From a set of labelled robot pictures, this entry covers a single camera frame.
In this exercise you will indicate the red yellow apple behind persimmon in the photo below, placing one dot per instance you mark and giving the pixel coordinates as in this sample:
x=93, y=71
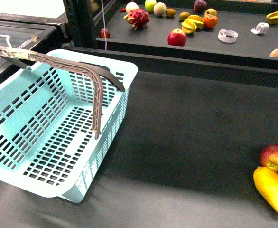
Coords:
x=211, y=11

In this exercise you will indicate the yellow starfruit left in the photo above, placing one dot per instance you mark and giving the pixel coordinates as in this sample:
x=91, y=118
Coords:
x=188, y=26

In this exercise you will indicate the green apple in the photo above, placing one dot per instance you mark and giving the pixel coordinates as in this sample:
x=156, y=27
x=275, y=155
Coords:
x=149, y=5

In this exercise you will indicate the red apple on table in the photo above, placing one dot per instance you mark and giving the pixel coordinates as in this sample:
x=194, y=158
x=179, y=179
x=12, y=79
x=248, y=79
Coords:
x=269, y=157

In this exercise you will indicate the yellow starfruit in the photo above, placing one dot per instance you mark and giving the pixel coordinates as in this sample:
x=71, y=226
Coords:
x=197, y=20
x=272, y=18
x=188, y=26

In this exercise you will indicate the dark brown basket handle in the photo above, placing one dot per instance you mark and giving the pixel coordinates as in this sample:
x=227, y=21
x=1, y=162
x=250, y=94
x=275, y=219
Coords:
x=106, y=74

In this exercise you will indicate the yellow starfruit middle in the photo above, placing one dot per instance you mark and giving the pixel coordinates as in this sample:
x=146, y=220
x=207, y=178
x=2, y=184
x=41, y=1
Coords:
x=197, y=20

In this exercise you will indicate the beige cantaloupe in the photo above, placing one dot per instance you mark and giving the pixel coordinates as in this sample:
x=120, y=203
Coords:
x=159, y=9

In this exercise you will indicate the white onion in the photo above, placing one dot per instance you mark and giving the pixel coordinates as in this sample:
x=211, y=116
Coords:
x=131, y=6

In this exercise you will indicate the dark purple fruit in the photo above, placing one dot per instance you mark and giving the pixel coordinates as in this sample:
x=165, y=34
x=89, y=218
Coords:
x=199, y=5

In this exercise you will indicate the yellow mango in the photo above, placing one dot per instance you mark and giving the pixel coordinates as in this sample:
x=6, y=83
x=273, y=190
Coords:
x=266, y=182

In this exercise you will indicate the black fruit shelf tray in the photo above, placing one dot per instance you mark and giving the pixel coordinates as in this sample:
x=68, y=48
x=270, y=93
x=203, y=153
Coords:
x=249, y=50

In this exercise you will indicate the brown basket handle front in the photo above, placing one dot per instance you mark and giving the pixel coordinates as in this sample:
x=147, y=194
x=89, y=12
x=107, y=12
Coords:
x=18, y=54

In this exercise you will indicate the red apple on shelf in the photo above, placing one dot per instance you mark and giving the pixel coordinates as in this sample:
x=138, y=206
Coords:
x=177, y=38

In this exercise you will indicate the yellow starfruit right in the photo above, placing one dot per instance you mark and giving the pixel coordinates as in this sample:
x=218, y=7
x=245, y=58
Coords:
x=272, y=18

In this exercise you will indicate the black metal shelf post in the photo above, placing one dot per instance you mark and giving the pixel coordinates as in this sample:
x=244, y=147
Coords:
x=80, y=18

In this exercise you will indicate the pink dragon fruit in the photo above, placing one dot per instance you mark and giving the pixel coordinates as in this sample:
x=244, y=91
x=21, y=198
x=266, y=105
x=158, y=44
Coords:
x=138, y=18

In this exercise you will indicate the light blue plastic basket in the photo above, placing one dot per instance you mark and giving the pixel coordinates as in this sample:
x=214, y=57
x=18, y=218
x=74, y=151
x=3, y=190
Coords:
x=47, y=146

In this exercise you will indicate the small red apple shelf edge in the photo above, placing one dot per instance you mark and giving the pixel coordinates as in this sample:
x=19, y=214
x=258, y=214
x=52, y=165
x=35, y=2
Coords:
x=104, y=33

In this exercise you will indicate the orange persimmon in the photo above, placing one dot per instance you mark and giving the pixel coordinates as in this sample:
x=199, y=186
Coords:
x=210, y=21

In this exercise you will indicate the green brown kiwi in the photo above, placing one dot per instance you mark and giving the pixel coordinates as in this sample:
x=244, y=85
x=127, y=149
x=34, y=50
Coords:
x=184, y=15

